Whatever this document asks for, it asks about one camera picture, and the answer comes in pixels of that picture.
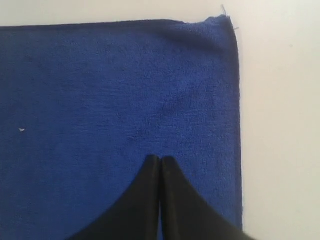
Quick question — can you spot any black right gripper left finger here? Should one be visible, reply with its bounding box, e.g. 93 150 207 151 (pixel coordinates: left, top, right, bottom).
70 155 161 240

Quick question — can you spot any blue microfibre towel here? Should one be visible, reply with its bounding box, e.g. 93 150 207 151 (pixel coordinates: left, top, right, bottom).
0 15 243 240

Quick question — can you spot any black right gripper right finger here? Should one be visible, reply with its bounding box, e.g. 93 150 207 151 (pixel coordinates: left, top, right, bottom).
160 156 252 240

